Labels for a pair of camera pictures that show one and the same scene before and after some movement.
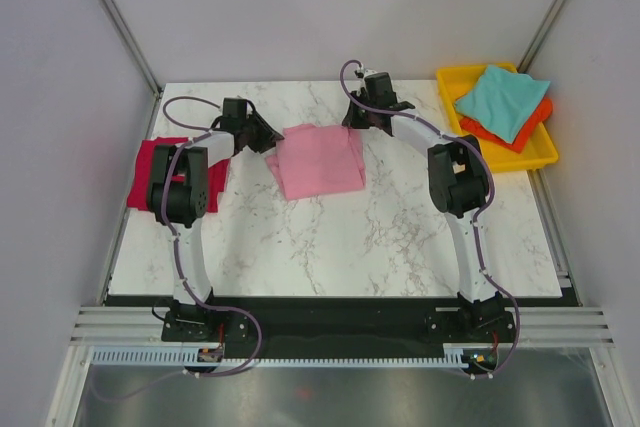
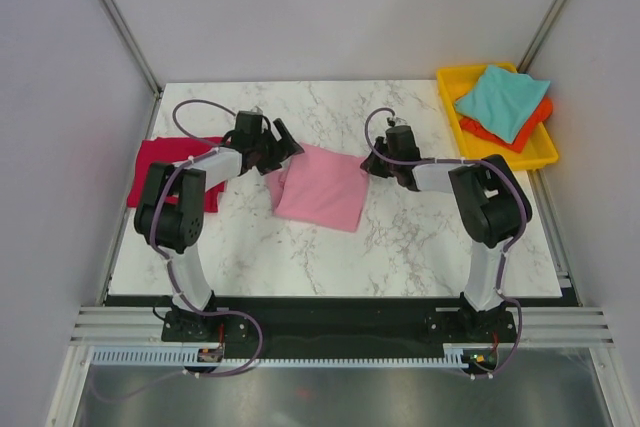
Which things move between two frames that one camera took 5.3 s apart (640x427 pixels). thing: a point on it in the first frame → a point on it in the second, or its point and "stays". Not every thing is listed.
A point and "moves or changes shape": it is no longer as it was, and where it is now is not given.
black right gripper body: (359, 117) → (382, 167)
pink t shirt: (318, 159) moves or changes shape
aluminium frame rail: (536, 325) stays
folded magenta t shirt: (138, 197) stays
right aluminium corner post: (557, 7) stays
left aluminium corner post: (119, 16) stays
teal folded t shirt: (503, 101) stays
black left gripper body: (259, 135) → (270, 151)
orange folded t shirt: (541, 114) stays
